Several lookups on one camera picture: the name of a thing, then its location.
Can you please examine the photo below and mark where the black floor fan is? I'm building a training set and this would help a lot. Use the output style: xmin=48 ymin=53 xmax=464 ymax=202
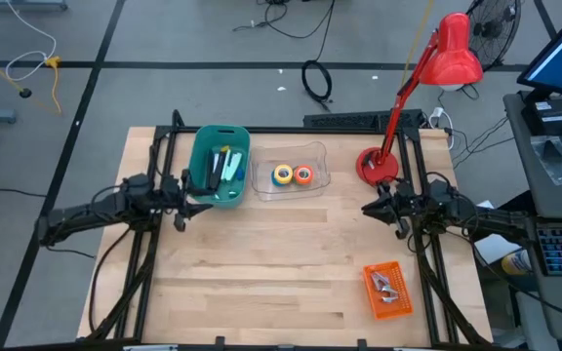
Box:
xmin=465 ymin=0 xmax=524 ymax=72

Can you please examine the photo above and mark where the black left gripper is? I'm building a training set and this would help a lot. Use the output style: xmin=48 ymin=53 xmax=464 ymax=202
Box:
xmin=156 ymin=169 xmax=214 ymax=233

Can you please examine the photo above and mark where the white paper sheet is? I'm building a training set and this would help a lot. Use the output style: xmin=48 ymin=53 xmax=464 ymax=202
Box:
xmin=473 ymin=233 xmax=524 ymax=265

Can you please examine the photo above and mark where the yellow bottle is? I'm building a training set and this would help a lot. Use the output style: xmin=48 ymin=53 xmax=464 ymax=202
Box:
xmin=501 ymin=249 xmax=534 ymax=277

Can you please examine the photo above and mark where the yellow plug cable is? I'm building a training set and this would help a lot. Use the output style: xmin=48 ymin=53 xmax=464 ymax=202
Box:
xmin=44 ymin=56 xmax=63 ymax=116

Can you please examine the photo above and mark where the black keyboard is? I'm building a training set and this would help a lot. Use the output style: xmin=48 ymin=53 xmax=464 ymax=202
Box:
xmin=302 ymin=109 xmax=426 ymax=132

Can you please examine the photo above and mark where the coiled black cable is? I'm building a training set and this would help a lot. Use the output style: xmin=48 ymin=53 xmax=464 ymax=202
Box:
xmin=301 ymin=59 xmax=334 ymax=103

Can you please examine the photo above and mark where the black stapler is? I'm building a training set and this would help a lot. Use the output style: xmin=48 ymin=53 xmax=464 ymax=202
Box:
xmin=205 ymin=148 xmax=227 ymax=192

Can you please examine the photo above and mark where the blue-grey staple remover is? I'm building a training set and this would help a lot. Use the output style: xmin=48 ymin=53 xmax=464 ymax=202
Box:
xmin=380 ymin=286 xmax=402 ymax=305

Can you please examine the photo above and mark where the orange tape roll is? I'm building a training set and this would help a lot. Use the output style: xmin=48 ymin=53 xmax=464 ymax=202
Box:
xmin=292 ymin=164 xmax=315 ymax=187

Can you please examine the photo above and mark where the white floor cable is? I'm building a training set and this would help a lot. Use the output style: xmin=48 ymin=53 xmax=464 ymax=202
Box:
xmin=5 ymin=0 xmax=59 ymax=82

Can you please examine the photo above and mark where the orange mesh basket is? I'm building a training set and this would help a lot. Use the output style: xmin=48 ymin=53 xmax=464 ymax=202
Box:
xmin=363 ymin=260 xmax=415 ymax=322

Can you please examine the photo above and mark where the grey side desk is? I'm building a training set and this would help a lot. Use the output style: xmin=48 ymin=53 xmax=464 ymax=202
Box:
xmin=502 ymin=90 xmax=562 ymax=220

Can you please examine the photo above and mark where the white power adapter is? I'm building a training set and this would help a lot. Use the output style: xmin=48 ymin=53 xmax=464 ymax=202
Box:
xmin=429 ymin=106 xmax=456 ymax=150

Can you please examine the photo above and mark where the red desk lamp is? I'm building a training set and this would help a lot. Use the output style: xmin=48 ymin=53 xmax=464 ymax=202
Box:
xmin=356 ymin=12 xmax=485 ymax=185

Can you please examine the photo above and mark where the clear plastic bag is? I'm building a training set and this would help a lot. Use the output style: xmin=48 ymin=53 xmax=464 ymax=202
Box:
xmin=529 ymin=135 xmax=562 ymax=186

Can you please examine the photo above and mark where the clear plastic bin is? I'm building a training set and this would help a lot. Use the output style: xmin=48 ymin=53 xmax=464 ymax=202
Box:
xmin=250 ymin=140 xmax=332 ymax=203

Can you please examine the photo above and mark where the lilac staple remover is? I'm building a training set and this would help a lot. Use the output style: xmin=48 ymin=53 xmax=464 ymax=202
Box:
xmin=369 ymin=271 xmax=390 ymax=290

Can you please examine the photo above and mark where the black mini computer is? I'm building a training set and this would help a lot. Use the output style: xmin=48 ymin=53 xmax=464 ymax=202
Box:
xmin=521 ymin=98 xmax=562 ymax=137

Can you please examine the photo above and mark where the teal plastic bin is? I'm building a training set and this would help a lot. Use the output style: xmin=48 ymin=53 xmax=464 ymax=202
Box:
xmin=187 ymin=124 xmax=252 ymax=211

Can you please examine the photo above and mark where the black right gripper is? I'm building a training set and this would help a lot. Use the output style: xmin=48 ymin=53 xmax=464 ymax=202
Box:
xmin=361 ymin=179 xmax=443 ymax=240

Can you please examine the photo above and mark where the mint green stapler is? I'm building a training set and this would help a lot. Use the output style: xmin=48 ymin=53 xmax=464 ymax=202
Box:
xmin=221 ymin=148 xmax=244 ymax=182

